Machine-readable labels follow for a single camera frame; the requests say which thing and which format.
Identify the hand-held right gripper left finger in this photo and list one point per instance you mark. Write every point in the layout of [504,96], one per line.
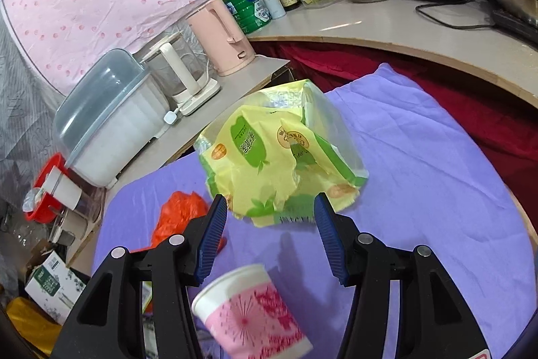
[212,237]

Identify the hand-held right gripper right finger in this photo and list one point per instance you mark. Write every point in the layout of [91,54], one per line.
[330,241]

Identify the yellow-green plastic package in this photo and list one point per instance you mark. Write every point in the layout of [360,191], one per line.
[260,165]

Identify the pink paper cup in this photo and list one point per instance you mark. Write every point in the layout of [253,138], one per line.
[252,317]

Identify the red plastic bag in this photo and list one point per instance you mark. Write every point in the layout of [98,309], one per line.
[180,212]

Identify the purple tablecloth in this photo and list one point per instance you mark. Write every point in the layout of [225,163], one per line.
[420,195]

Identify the white plug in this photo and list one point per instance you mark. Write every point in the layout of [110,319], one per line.
[170,118]

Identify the white dish box grey lid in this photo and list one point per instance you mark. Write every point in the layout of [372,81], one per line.
[113,123]

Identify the low side shelf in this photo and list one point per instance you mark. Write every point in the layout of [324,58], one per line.
[248,73]

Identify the printed cardboard box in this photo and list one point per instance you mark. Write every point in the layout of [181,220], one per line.
[50,283]

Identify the glass electric kettle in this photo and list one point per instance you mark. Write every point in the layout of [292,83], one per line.
[176,64]

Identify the red plastic basin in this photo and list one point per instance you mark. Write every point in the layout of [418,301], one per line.
[38,212]

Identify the red cloth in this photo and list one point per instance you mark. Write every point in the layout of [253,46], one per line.
[483,123]

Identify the pink electric kettle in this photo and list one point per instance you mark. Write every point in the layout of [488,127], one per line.
[218,39]

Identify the yellow cloth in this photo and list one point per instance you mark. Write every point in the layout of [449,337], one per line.
[29,325]

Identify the curved counter shelf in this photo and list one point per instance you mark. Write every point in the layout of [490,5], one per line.
[378,31]

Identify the grey patterned cloth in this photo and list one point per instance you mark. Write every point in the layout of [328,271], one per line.
[25,111]

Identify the green tin can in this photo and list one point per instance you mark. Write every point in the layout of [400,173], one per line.
[241,10]

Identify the black induction cooktop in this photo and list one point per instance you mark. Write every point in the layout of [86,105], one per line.
[517,24]

